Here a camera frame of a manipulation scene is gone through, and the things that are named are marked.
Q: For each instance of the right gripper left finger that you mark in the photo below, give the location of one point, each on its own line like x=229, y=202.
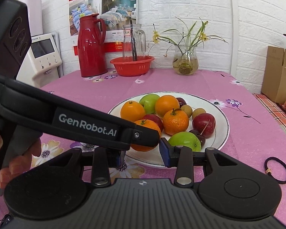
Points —
x=103, y=159

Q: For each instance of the tangerine with leaf stem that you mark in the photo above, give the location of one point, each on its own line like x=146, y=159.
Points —
x=175, y=121

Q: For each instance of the white water purifier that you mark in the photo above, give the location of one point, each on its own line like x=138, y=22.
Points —
x=35, y=16

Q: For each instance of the person left hand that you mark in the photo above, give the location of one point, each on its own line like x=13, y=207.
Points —
x=19, y=164

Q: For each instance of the large navel orange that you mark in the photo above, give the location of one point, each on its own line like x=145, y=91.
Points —
x=166, y=103

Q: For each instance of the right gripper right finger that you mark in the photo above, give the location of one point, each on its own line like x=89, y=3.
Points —
x=180, y=157

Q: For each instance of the cardboard box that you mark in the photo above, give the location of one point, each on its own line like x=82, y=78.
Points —
x=274, y=82

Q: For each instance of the pink floral tablecloth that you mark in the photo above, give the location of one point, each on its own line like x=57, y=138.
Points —
x=254, y=134

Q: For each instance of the brown longan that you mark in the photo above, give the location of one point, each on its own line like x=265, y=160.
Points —
x=197, y=112
x=187, y=110

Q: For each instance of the red plum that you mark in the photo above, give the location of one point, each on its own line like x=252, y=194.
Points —
x=203, y=118
x=155, y=119

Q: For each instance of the glass vase with plant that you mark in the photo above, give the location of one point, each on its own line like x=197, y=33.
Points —
x=181, y=46

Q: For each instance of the white water dispenser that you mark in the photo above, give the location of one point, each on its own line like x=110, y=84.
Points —
x=41, y=63

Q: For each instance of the white oval plate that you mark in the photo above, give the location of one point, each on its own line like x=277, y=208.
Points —
x=217, y=140

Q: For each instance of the wall poster calendar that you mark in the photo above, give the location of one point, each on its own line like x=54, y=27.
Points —
x=115, y=14

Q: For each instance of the dark cherry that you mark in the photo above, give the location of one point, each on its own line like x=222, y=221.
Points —
x=199, y=135
x=181, y=101

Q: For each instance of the green apple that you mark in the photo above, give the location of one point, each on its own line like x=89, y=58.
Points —
x=186, y=139
x=148, y=102

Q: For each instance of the red thermos jug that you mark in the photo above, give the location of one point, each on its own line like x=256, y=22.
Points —
x=90, y=45

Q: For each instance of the green apple front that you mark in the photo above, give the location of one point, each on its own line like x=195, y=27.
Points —
x=148, y=102

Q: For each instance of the smooth orange with green stem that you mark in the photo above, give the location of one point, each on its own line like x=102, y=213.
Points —
x=132, y=111

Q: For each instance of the black stirrer in pitcher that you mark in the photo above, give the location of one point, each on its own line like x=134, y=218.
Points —
x=134, y=52

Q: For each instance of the glass pitcher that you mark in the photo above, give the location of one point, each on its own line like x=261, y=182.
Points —
x=140, y=40

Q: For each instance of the green apple back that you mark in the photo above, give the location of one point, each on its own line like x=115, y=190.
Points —
x=186, y=139

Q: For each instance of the red plastic basin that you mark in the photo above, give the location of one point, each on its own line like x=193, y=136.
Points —
x=126, y=67

